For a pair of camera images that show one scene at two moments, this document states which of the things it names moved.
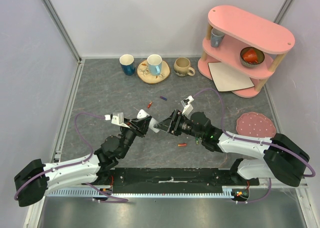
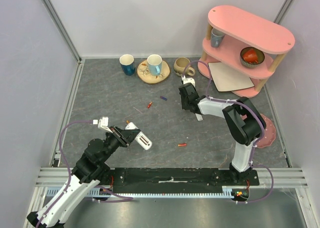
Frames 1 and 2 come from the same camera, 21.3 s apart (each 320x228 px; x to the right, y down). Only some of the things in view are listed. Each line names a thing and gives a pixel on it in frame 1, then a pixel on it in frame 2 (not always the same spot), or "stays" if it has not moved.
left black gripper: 140,126 -> 125,136
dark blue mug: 127,62 stays
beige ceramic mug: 182,67 stays
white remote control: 142,114 -> 140,137
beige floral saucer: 143,73 stays
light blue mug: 154,64 stays
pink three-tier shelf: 250,46 stays
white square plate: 226,79 stays
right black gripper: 175,123 -> 186,106
